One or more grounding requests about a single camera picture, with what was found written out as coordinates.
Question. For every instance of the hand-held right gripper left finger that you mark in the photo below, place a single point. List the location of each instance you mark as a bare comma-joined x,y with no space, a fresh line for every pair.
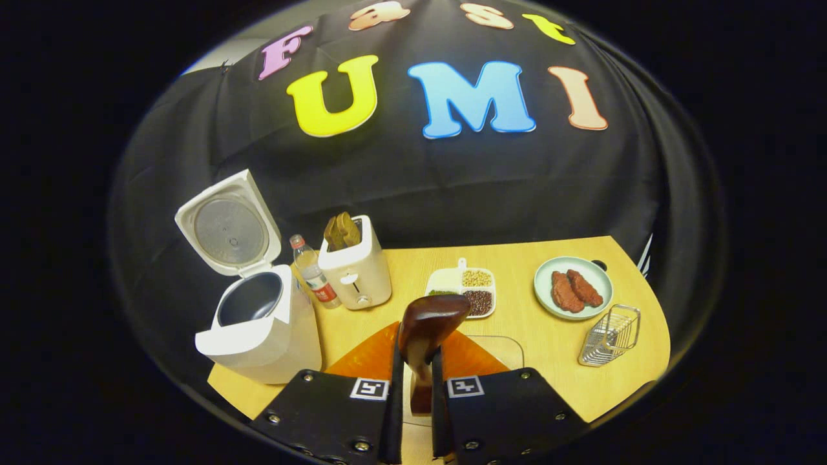
336,413

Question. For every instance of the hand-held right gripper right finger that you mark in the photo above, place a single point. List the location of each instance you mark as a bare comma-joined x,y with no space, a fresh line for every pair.
504,413

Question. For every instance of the clear container of rice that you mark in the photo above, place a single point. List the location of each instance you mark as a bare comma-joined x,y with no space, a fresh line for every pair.
507,352

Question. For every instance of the white rice cooker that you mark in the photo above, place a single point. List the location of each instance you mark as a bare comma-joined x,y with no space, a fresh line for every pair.
271,342

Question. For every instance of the dark wooden spoon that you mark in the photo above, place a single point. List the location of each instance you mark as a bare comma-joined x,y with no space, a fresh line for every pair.
429,323

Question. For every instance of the white divided grain dish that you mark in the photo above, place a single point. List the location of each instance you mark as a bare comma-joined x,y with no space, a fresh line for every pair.
477,290

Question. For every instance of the brown meat piece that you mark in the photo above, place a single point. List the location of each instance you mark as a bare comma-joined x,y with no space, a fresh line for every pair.
586,289
565,294

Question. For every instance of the pale green plate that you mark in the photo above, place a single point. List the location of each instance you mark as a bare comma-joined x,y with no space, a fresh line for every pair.
543,284

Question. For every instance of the white toaster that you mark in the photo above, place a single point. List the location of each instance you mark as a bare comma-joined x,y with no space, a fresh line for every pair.
362,278

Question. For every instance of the clear bottle with red label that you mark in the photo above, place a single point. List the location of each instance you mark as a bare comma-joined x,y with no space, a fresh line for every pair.
313,274

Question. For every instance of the black table grommet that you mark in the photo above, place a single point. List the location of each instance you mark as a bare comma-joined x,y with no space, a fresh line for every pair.
599,265

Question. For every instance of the brown bread slice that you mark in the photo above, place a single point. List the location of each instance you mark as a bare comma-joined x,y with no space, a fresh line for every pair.
350,229
331,236

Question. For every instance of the black backdrop cloth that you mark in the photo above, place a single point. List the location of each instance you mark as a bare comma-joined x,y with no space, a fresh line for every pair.
452,187

